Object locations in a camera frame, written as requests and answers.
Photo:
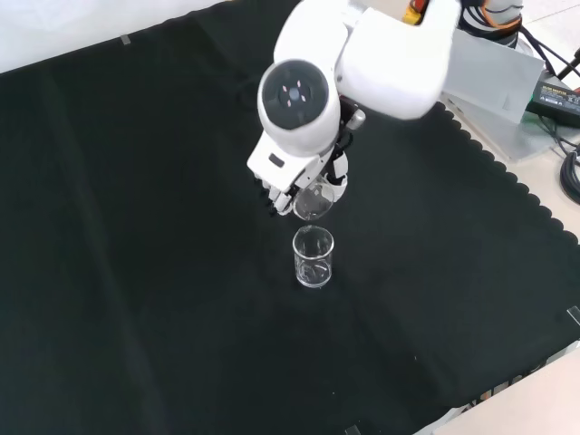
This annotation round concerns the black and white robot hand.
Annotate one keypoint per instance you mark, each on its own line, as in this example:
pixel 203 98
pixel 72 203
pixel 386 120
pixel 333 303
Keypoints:
pixel 276 165

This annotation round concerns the small clear glass beaker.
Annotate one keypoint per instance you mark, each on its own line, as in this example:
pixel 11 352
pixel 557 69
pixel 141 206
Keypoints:
pixel 315 205

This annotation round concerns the tall clear glass beaker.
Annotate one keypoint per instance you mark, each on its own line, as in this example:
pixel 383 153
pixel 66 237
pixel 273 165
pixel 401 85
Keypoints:
pixel 313 267

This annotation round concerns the black bench cloth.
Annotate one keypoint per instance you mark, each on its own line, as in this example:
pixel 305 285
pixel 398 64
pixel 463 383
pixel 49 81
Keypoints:
pixel 158 249

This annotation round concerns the small clear cloth clip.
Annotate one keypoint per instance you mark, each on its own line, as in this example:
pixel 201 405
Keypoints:
pixel 125 40
pixel 351 430
pixel 574 315

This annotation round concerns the yellow stop button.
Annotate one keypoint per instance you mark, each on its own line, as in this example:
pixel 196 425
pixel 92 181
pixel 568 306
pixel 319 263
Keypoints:
pixel 414 13

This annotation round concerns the pale grey board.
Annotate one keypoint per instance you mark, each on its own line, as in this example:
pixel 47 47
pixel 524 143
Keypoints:
pixel 494 90

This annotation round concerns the black power adapter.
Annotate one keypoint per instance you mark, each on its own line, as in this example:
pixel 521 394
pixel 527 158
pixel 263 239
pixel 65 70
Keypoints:
pixel 555 97

